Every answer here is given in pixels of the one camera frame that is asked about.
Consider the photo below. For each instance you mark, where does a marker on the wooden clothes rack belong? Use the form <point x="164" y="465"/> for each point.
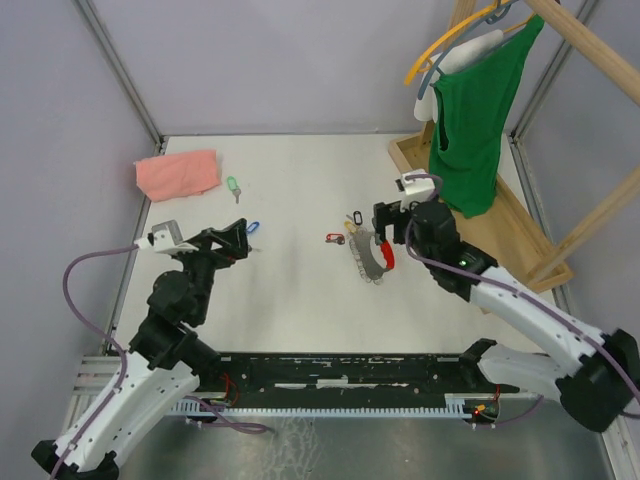
<point x="507" y="231"/>

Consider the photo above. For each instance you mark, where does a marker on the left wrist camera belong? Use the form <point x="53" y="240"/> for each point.
<point x="166" y="238"/>

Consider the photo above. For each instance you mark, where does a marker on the yellow hanger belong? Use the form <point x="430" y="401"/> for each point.
<point x="430" y="60"/>

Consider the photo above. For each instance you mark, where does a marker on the key with black tag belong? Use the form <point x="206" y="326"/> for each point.
<point x="355" y="217"/>

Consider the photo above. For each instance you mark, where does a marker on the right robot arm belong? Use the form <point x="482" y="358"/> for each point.
<point x="593" y="375"/>

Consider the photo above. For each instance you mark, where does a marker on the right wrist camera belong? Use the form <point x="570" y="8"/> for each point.
<point x="415" y="186"/>

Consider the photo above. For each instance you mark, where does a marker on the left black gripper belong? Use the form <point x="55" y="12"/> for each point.
<point x="235" y="234"/>

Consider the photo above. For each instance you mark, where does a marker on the white cloth on hanger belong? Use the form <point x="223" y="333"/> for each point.
<point x="460" y="57"/>

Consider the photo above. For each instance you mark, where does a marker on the green shirt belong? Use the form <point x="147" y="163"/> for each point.
<point x="473" y="106"/>

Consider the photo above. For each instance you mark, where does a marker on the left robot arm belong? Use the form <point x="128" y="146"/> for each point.
<point x="164" y="361"/>

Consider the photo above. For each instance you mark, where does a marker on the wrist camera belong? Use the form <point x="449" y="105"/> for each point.
<point x="415" y="186"/>
<point x="166" y="238"/>

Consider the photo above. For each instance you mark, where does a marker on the pink folded cloth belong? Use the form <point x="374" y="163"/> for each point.
<point x="179" y="175"/>

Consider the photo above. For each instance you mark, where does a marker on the key with green tag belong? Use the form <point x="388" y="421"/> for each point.
<point x="234" y="187"/>

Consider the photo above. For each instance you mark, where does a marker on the aluminium frame rail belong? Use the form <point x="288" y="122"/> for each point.
<point x="416" y="374"/>

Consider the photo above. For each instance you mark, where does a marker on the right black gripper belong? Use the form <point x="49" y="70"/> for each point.
<point x="385" y="214"/>

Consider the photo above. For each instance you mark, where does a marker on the silver chain keyring red tag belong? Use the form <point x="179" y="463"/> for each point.
<point x="373" y="260"/>

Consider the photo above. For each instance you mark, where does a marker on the key with red tag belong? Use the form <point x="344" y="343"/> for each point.
<point x="335" y="238"/>

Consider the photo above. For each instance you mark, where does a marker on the key with blue tag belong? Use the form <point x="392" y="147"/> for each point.
<point x="252" y="227"/>

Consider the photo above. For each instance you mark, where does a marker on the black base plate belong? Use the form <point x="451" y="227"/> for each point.
<point x="332" y="399"/>

